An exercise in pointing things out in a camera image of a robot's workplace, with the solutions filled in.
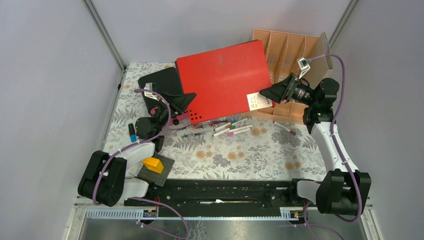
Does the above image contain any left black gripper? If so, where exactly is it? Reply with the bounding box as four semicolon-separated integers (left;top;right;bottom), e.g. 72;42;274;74
152;91;196;135

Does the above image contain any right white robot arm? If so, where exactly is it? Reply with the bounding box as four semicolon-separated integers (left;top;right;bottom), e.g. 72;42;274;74
259;73;372;219

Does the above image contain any yellow toy block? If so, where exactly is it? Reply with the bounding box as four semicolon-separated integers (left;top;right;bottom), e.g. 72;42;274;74
142;157;164;174

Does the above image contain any purple capped white marker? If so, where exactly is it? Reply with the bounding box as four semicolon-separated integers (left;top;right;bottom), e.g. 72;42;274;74
178;121;218;130

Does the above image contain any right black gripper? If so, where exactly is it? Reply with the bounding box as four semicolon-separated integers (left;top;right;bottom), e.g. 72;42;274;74
259;73;317;108

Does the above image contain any black gel pen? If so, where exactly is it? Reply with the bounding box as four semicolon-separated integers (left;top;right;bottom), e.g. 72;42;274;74
181;131;213;138

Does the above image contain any green capped white marker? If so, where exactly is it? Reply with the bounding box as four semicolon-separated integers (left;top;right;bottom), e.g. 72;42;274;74
212;128;230;137

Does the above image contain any red folder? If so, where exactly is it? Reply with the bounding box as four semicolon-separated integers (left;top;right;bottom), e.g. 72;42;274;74
175;40;272;124

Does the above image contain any teal capped white marker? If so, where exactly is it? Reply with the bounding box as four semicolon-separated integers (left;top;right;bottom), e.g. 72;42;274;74
213;117;248;132

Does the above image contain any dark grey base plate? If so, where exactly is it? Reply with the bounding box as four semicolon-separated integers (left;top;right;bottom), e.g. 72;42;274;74
136;154;175;187

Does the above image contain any purple cable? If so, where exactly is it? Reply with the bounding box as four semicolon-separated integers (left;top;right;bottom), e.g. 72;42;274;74
92;88;173;206
306;54;364;223

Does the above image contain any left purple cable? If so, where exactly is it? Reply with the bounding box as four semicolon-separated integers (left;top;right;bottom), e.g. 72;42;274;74
92;88;173;206

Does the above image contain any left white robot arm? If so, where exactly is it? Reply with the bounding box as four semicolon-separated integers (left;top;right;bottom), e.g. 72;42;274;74
77;88;197;207

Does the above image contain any red capped white marker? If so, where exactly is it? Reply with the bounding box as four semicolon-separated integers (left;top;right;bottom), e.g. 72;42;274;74
273;121;297;136

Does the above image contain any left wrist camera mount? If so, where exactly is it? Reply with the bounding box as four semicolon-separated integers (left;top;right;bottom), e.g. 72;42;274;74
144;82;161;101

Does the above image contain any peach plastic file organizer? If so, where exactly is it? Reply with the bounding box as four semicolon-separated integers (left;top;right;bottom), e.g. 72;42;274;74
245;28;320;125

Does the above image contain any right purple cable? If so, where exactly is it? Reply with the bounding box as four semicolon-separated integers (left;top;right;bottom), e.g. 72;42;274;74
306;54;364;223

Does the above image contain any beige folder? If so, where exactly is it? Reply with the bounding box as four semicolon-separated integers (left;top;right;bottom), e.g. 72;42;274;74
302;32;334;89

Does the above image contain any black pink drawer box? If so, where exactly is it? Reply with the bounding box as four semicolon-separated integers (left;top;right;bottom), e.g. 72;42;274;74
137;67;190;122

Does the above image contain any floral table mat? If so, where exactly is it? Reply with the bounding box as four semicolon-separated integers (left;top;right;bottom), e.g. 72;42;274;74
102;63;326;181

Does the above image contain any blue highlighter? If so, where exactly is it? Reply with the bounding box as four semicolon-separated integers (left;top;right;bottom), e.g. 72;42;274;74
128;123;137;143

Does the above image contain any black mounting rail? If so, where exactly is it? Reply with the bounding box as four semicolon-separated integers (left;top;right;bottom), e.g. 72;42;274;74
145;179;307;219

